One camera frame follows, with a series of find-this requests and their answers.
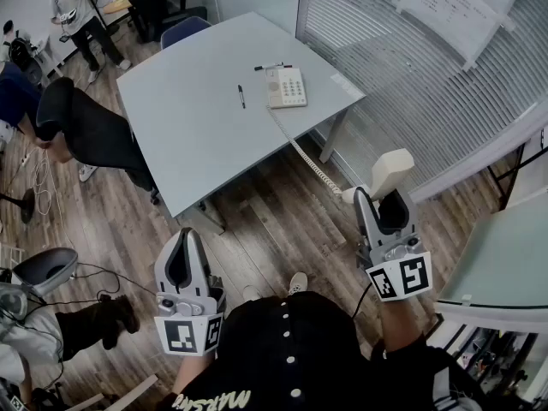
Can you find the white paper notice black text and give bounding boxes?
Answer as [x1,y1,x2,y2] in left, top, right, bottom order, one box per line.
[396,0,500,71]

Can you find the person's right white shoe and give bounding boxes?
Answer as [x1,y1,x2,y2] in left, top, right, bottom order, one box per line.
[289,271,308,295]

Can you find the black mesh office chair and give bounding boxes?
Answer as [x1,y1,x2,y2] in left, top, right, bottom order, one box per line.
[35,76,160,205]

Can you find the frosted glass desk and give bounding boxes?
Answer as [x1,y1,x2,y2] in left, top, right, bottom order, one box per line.
[435,194,548,331]

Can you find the beige telephone base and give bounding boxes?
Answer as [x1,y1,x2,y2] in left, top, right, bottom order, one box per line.
[265,67,309,110]

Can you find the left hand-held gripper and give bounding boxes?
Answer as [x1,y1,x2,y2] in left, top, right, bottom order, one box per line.
[153,228,227,357]

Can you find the beige telephone handset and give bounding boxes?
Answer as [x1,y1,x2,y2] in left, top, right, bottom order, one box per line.
[341,148,415,203]

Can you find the black floor cable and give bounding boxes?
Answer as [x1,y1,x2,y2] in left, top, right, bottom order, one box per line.
[42,262,158,312]

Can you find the person's right forearm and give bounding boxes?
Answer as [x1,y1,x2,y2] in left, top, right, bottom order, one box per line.
[378,293,427,354]

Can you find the person's left forearm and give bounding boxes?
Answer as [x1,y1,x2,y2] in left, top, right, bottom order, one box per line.
[170,351,217,400]

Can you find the beige coiled telephone cord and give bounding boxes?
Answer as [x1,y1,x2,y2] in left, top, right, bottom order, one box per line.
[265,104,344,196]

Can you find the black round stand base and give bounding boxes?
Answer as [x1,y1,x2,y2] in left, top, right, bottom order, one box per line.
[19,188,36,225]

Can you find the person's black jacket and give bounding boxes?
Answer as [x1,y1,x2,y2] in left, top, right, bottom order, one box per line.
[156,291,489,411]

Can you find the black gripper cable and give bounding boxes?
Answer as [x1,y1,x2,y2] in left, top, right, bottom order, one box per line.
[350,281,373,320]

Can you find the blue chair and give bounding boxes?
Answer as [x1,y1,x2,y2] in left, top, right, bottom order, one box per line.
[160,15,213,51]

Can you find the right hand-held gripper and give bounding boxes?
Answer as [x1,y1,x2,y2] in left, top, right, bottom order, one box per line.
[353,186,433,303]

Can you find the light wooden plank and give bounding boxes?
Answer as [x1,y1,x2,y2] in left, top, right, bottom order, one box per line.
[63,374,159,411]

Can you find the dark brown bundle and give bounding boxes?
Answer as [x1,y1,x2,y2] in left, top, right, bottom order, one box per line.
[55,294,141,362]

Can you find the grey table leg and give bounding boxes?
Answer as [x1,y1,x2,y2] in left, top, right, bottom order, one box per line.
[319,100,360,165]

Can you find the white floor cable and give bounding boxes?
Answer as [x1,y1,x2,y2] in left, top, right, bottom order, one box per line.
[21,150,66,233]

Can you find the grey shell seat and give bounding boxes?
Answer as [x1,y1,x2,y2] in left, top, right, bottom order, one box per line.
[12,247,80,297]

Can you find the white table label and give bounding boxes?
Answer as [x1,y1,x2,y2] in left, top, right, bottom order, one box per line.
[330,73,365,98]

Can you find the black backpack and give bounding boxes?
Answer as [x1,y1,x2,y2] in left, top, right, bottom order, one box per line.
[8,36,44,86]

